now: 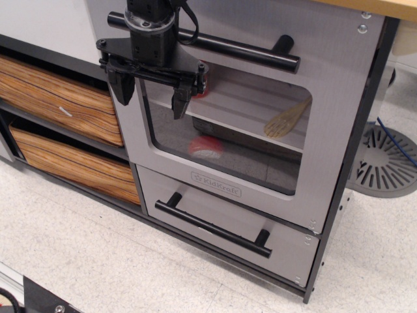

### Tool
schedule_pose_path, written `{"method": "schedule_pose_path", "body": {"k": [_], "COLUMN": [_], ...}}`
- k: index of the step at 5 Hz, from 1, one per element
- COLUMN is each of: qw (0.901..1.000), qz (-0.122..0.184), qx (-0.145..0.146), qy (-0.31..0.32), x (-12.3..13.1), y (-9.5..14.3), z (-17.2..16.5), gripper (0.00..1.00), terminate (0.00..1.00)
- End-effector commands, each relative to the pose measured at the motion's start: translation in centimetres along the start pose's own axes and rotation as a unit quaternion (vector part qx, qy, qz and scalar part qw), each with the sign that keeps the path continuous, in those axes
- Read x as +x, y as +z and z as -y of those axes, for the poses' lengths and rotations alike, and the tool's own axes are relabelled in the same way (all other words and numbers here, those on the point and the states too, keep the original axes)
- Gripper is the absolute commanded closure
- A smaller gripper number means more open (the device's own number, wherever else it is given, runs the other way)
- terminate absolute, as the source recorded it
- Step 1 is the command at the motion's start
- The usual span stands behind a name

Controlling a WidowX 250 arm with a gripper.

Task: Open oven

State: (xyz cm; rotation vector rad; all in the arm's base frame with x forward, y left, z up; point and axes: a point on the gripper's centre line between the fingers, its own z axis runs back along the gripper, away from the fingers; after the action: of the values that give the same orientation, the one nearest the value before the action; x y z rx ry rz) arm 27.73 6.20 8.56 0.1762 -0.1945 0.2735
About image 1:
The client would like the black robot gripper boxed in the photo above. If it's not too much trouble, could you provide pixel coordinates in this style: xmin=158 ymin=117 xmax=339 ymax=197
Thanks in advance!
xmin=96 ymin=31 xmax=203 ymax=119

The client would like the silver toy oven door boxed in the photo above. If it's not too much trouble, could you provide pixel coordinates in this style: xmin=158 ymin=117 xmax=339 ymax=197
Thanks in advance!
xmin=85 ymin=0 xmax=386 ymax=234

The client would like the black oven door handle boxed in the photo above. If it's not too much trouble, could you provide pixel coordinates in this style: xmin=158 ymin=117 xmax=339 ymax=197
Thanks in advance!
xmin=108 ymin=11 xmax=301 ymax=74

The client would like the white oven shelf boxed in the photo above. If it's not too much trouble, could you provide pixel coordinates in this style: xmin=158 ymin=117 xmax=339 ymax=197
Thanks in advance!
xmin=136 ymin=66 xmax=320 ymax=164

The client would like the silver lower oven drawer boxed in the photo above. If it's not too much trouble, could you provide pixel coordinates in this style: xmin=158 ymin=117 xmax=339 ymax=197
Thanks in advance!
xmin=137 ymin=166 xmax=319 ymax=287

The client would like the red yellow toy bottle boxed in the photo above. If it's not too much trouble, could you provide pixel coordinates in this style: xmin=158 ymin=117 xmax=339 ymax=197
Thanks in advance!
xmin=193 ymin=60 xmax=209 ymax=98

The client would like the upper wood-pattern storage bin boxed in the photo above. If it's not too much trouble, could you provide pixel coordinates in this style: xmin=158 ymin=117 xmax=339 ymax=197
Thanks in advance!
xmin=1 ymin=55 xmax=124 ymax=147

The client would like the wood-pattern storage bin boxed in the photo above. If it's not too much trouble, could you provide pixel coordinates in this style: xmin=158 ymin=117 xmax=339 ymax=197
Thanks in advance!
xmin=9 ymin=125 xmax=140 ymax=205
xmin=1 ymin=55 xmax=124 ymax=147

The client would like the red white toy cheese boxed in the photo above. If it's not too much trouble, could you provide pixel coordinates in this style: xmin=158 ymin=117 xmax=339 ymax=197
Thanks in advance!
xmin=188 ymin=136 xmax=223 ymax=159

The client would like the lower wood-pattern storage bin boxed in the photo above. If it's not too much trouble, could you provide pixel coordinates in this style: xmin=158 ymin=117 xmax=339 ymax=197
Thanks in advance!
xmin=9 ymin=125 xmax=140 ymax=205

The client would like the wooden toy spatula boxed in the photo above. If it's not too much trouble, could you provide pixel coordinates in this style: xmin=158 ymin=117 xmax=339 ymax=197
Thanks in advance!
xmin=263 ymin=96 xmax=312 ymax=138

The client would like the grey slotted chair base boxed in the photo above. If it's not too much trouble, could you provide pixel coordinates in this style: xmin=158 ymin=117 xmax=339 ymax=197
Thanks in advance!
xmin=347 ymin=124 xmax=416 ymax=198

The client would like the wooden countertop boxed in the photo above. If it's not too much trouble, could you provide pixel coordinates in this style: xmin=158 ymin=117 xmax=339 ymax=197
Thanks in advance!
xmin=321 ymin=0 xmax=416 ymax=22

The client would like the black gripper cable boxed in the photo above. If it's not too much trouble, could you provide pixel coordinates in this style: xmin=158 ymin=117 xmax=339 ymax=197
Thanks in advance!
xmin=169 ymin=0 xmax=199 ymax=46

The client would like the black toy kitchen frame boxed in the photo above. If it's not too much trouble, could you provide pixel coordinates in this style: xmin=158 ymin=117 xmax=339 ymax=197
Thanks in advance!
xmin=1 ymin=17 xmax=400 ymax=303

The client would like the black drawer handle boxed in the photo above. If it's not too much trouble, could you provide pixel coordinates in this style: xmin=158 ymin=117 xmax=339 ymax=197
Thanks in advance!
xmin=155 ymin=192 xmax=272 ymax=259

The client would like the blue cable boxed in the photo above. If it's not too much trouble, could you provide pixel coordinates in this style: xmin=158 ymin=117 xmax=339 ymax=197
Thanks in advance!
xmin=376 ymin=116 xmax=417 ymax=164

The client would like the black base plate with screw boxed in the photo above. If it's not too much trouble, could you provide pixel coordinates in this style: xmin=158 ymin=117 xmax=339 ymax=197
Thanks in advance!
xmin=23 ymin=276 xmax=81 ymax=313

